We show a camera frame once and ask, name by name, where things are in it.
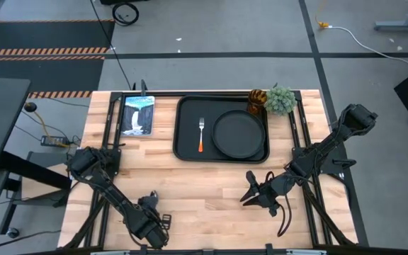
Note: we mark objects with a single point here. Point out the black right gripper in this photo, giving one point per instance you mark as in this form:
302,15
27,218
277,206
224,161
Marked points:
275,191

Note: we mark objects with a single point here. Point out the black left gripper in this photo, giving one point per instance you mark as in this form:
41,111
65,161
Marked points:
148,203

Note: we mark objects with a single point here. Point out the black round plate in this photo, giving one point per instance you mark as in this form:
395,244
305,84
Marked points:
238,134

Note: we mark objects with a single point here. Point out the amber glass cup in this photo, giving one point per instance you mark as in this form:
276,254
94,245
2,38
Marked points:
257,100

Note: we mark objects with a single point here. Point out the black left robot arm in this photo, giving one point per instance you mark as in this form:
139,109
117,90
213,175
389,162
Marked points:
119,202

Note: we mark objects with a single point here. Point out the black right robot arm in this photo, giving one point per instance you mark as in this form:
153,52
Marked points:
324,145

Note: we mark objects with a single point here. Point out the black rectangular tray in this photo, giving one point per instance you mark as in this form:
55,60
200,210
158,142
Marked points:
190,148

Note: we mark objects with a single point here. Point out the waterfall picture tablet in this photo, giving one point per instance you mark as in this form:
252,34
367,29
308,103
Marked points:
137,115

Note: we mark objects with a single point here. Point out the green artificial succulent plant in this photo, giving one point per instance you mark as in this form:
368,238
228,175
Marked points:
280,100

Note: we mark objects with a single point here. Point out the black power adapter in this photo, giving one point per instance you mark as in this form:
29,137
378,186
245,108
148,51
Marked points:
52,141

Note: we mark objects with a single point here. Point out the black rolling cart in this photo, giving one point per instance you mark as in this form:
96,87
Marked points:
37,170

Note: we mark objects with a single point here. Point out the black hazard striped floor mat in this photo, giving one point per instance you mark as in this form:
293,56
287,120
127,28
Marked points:
44,39

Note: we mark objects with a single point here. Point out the black aluminium table frame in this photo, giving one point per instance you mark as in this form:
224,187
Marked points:
113,117

